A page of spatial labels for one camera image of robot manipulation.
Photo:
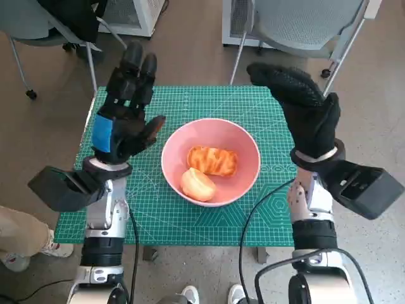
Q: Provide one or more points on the pink bowl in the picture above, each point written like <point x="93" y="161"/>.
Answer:
<point x="240" y="149"/>

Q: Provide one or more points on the grey table leg bracket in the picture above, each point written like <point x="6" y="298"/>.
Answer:
<point x="150" y="253"/>
<point x="262" y="255"/>

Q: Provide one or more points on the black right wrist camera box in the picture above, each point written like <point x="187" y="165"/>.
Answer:
<point x="364" y="190"/>

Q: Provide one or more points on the grey mesh office chair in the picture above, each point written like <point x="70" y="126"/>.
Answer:
<point x="300" y="25"/>

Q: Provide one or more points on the grey-green office chair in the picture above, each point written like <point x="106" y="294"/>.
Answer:
<point x="28" y="22"/>

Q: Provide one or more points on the round toy bread bun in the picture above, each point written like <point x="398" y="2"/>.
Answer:
<point x="197" y="185"/>

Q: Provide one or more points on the black jacket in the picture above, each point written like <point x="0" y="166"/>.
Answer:
<point x="72" y="19"/>

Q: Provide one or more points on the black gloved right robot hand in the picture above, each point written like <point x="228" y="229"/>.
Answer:
<point x="310" y="117"/>

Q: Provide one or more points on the green cutting mat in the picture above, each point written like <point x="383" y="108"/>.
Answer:
<point x="196" y="101"/>

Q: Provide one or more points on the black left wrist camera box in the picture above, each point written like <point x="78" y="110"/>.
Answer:
<point x="57" y="190"/>

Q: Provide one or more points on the rectangular orange toy bread loaf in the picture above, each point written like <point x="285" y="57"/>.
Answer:
<point x="215" y="160"/>

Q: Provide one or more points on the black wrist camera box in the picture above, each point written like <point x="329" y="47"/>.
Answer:
<point x="364" y="190"/>
<point x="57" y="190"/>

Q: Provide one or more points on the white shoe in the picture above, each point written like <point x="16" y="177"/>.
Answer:
<point x="190" y="294"/>
<point x="237" y="294"/>

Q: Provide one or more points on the white cabinet with mesh side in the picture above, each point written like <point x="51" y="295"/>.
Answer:
<point x="237" y="22"/>
<point x="147" y="19"/>

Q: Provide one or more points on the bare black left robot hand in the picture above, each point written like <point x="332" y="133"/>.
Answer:
<point x="126" y="133"/>

